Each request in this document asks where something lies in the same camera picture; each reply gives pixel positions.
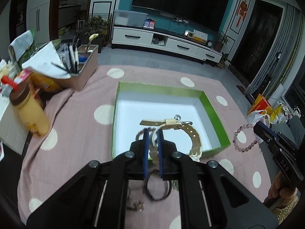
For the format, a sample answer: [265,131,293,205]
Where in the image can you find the beige desk organizer box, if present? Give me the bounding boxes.
[51,44,99,91]

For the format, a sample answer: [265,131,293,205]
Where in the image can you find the tall potted plant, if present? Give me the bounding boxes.
[213,31,230,52]

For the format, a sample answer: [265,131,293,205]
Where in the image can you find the beige wristwatch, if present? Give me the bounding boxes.
[139,118,203,166]

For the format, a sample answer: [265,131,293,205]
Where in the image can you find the bushy potted plant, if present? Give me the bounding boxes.
[79,15,111,53]

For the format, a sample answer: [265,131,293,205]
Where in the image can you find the green cardboard box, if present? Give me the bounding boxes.
[112,81,231,161]

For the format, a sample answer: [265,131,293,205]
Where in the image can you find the yellow shopping bag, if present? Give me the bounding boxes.
[269,105,287,124]

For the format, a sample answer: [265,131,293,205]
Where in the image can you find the white plastic bag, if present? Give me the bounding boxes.
[246,110,271,127]

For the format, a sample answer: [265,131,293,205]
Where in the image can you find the brown bead bracelet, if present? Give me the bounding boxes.
[135,127,156,146]

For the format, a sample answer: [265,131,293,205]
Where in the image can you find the black television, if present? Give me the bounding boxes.
[132,0,231,31]

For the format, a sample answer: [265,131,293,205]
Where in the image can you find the red knot wall decoration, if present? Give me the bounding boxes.
[236,0,250,28]

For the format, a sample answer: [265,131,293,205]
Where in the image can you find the yellow bottle with brown lid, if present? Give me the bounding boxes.
[1,76,51,137]

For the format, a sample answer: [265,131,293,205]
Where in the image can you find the dark wooden door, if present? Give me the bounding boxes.
[230,0,285,84]

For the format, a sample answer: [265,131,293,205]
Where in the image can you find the purple bead bracelet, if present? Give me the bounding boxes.
[234,123,260,153]

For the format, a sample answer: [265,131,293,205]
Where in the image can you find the white papers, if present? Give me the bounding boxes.
[21,40,72,79]

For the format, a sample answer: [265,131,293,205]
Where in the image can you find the white tall cabinet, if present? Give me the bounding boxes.
[26,0,54,46]

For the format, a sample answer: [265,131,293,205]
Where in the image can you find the bunch of pens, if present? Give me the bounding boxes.
[51,35,81,74]

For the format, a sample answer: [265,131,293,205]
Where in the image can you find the small potted plant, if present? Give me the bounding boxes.
[217,52,231,68]

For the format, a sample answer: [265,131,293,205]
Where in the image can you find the pink polka dot tablecloth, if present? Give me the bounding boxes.
[18,64,273,229]

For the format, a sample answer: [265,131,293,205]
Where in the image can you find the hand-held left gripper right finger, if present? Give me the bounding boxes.
[158,129,280,229]

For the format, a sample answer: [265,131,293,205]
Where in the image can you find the person's right forearm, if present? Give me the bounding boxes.
[272,197,301,220]

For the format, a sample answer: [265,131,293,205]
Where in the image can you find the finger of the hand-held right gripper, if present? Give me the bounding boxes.
[253,122,278,144]
[261,122,279,136]

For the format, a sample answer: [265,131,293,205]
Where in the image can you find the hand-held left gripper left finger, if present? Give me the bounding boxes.
[26,128,150,229]

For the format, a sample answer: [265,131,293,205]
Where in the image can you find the yellow and white desk calendar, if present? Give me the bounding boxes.
[185,29,208,44]

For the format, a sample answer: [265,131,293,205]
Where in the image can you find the orange snack bag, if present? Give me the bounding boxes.
[29,72,63,93]

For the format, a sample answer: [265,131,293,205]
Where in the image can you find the white television cabinet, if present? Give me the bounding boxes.
[112,25,223,65]

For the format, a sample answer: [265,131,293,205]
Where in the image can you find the clear plastic storage box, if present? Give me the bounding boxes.
[113,10,148,28]

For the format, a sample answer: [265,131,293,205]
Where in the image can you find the orange shopping bag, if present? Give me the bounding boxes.
[246,94,272,117]

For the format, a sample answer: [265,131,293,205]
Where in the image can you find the striped curtain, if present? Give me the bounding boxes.
[246,3,304,96]

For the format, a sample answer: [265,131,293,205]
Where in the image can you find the person's right hand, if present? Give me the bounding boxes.
[268,174,298,202]

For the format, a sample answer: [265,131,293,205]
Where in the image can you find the grey folded cloth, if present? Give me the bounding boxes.
[8,30,35,61]

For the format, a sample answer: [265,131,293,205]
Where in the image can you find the black wristwatch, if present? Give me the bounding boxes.
[142,169,172,201]

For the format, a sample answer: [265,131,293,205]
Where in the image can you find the white drawer organizer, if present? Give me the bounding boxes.
[0,95,29,155]

